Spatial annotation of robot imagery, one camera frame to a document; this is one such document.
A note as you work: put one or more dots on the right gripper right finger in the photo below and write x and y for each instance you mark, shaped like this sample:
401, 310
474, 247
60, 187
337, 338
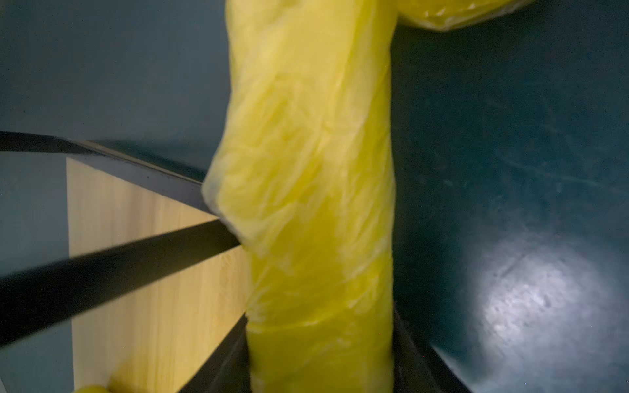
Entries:
418, 368

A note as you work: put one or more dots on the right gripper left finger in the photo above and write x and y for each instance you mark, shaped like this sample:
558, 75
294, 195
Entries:
227, 369

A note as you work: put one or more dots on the yellow roll diagonal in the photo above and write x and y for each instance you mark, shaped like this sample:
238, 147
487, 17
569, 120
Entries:
304, 178

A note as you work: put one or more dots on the yellow roll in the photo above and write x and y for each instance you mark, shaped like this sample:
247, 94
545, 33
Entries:
92, 389
448, 15

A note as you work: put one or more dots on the wooden three-tier shelf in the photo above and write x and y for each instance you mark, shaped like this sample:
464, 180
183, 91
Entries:
113, 273

